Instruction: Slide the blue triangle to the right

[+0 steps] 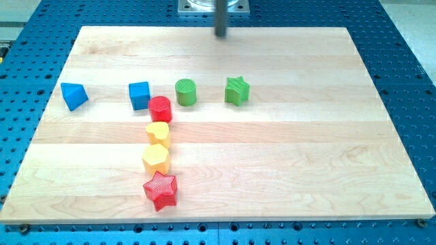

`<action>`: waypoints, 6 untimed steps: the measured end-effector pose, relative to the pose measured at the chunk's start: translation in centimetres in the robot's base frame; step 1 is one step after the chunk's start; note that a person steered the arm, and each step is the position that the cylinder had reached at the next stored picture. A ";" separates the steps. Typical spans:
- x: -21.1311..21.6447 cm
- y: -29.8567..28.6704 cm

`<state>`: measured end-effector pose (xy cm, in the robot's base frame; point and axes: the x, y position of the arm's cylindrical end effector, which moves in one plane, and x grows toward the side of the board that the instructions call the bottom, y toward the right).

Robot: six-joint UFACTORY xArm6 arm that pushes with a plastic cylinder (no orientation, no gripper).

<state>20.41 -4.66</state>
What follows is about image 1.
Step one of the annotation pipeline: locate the blue triangle block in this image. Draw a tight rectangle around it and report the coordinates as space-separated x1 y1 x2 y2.
61 83 89 111

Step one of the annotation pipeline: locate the green star block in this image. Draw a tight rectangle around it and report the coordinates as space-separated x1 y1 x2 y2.
224 76 250 106

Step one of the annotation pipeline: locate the green cylinder block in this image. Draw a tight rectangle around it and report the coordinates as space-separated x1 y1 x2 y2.
175 78 197 106

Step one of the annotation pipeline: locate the red cylinder block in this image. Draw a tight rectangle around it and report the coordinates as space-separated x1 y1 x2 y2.
148 96 172 123

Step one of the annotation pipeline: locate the yellow heart block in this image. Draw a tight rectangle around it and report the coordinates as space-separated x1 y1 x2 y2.
146 122 171 149

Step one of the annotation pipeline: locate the wooden board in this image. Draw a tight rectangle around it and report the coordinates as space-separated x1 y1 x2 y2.
1 26 435 225

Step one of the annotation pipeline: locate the yellow hexagon block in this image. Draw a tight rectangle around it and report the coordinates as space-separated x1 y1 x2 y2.
142 144 170 176

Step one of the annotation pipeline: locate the blue cube block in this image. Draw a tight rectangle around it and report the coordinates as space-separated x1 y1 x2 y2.
129 82 151 110

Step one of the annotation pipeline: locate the red star block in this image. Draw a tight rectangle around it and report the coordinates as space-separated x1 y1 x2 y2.
143 171 178 212

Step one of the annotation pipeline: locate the dark metal pusher rod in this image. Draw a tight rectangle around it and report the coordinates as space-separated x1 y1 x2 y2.
214 0 228 38

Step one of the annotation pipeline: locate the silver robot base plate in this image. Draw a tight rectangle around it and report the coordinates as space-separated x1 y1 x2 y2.
177 0 250 16

